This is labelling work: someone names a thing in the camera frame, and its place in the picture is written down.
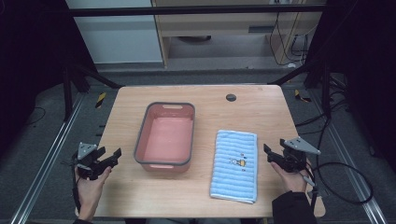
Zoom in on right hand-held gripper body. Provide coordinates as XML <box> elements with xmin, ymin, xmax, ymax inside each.
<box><xmin>279</xmin><ymin>136</ymin><xmax>322</xmax><ymax>175</ymax></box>

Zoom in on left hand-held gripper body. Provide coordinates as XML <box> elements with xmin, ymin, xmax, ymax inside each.
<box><xmin>70</xmin><ymin>142</ymin><xmax>108</xmax><ymax>182</ymax></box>

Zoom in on person's right hand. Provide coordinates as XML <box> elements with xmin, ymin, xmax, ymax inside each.
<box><xmin>269</xmin><ymin>160</ymin><xmax>313</xmax><ymax>194</ymax></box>

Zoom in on person's left hand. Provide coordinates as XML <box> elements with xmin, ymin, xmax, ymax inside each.
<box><xmin>74</xmin><ymin>165</ymin><xmax>113</xmax><ymax>222</ymax></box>

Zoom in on blue striped towel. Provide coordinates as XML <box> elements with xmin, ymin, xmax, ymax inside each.
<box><xmin>209</xmin><ymin>129</ymin><xmax>259</xmax><ymax>205</ymax></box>

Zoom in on yellow black tape strip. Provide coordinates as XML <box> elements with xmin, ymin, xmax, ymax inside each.
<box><xmin>293</xmin><ymin>89</ymin><xmax>313</xmax><ymax>104</ymax></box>
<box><xmin>94</xmin><ymin>91</ymin><xmax>107</xmax><ymax>110</ymax></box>

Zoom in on pink basin with grey rim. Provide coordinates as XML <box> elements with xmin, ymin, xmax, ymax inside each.
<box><xmin>133</xmin><ymin>101</ymin><xmax>196</xmax><ymax>174</ymax></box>

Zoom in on black metal stand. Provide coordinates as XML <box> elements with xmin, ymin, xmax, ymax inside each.
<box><xmin>266</xmin><ymin>60</ymin><xmax>332</xmax><ymax>119</ymax></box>
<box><xmin>61</xmin><ymin>60</ymin><xmax>124</xmax><ymax>123</ymax></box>

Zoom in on black curtain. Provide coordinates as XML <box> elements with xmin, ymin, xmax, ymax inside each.
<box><xmin>304</xmin><ymin>0</ymin><xmax>396</xmax><ymax>175</ymax></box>
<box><xmin>0</xmin><ymin>0</ymin><xmax>97</xmax><ymax>160</ymax></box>

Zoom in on white cabinet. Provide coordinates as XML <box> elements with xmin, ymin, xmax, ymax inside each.
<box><xmin>64</xmin><ymin>0</ymin><xmax>164</xmax><ymax>65</ymax></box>

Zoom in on light wooden desk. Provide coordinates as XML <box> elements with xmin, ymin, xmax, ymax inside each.
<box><xmin>150</xmin><ymin>0</ymin><xmax>327</xmax><ymax>68</ymax></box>

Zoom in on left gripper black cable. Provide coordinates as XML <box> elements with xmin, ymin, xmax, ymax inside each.
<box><xmin>71</xmin><ymin>174</ymin><xmax>82</xmax><ymax>216</ymax></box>

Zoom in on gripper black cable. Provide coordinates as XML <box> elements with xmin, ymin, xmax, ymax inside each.
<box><xmin>300</xmin><ymin>161</ymin><xmax>375</xmax><ymax>216</ymax></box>
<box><xmin>71</xmin><ymin>174</ymin><xmax>82</xmax><ymax>216</ymax></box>

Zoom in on aluminium floor rail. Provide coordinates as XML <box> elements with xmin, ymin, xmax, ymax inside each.
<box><xmin>8</xmin><ymin>92</ymin><xmax>86</xmax><ymax>224</ymax></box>
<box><xmin>311</xmin><ymin>89</ymin><xmax>389</xmax><ymax>224</ymax></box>

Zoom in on black floor cables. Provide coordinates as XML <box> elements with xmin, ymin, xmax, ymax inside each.
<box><xmin>294</xmin><ymin>74</ymin><xmax>354</xmax><ymax>136</ymax></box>

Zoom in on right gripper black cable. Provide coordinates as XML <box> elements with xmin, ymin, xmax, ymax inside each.
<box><xmin>300</xmin><ymin>161</ymin><xmax>375</xmax><ymax>216</ymax></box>

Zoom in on thin black floor cable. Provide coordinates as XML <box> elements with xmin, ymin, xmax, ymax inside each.
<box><xmin>25</xmin><ymin>106</ymin><xmax>48</xmax><ymax>127</ymax></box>

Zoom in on black cables under desk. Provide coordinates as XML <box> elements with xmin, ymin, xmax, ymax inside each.
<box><xmin>268</xmin><ymin>11</ymin><xmax>313</xmax><ymax>68</ymax></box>

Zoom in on black horizontal frame bar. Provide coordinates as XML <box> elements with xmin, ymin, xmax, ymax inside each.
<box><xmin>66</xmin><ymin>4</ymin><xmax>329</xmax><ymax>19</ymax></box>

